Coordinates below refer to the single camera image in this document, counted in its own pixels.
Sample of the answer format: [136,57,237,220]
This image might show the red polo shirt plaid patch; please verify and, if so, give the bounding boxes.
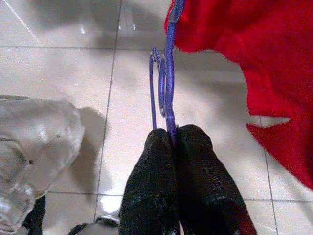
[164,0,313,191]

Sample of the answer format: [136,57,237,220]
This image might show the purple plastic hanger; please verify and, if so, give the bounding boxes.
[148,0,187,147]

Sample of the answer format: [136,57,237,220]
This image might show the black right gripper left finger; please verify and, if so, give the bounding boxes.
[118,128,179,235]

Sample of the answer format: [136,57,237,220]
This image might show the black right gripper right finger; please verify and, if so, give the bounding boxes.
[174,124,258,235]

